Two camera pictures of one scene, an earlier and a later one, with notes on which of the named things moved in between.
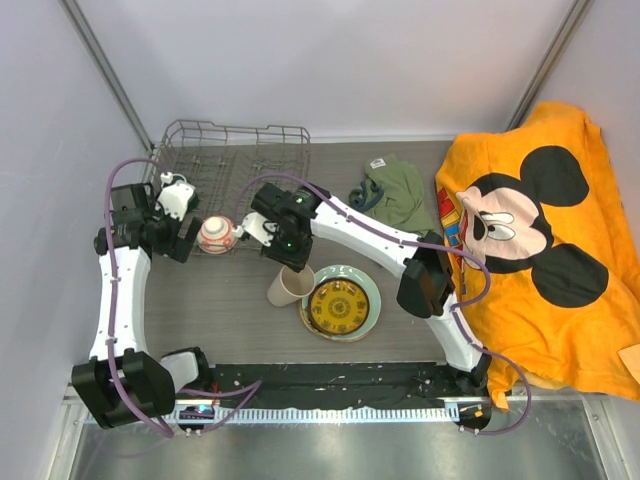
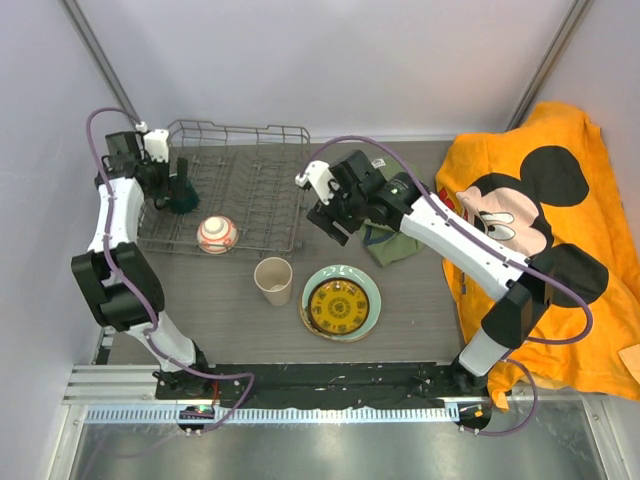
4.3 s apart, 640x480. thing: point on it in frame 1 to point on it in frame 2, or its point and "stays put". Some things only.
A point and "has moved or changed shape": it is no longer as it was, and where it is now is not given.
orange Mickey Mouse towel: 544,256 stays put
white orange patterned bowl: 216,235 stays put
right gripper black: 296,261 to 327,221
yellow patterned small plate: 339,306 stays put
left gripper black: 176,247 to 159,194
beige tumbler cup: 289,286 has moved or changed shape
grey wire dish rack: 228,165 stays put
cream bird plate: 319,334 stays put
